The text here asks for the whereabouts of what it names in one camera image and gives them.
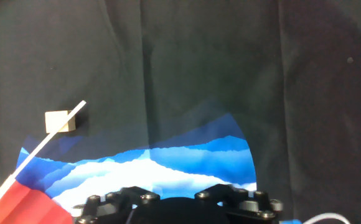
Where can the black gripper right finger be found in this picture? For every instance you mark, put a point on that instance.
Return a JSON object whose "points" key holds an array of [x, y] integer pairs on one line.
{"points": [[249, 202]]}

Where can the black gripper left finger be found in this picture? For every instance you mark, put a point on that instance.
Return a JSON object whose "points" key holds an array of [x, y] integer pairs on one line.
{"points": [[118, 202]]}

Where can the red flag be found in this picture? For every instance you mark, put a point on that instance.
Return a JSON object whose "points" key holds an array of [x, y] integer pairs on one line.
{"points": [[21, 205]]}

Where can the small wooden cube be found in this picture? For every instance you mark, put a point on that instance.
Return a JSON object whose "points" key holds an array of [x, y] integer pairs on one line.
{"points": [[54, 121]]}

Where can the black cloth with whale print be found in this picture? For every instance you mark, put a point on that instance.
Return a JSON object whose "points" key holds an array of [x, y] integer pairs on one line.
{"points": [[199, 62]]}

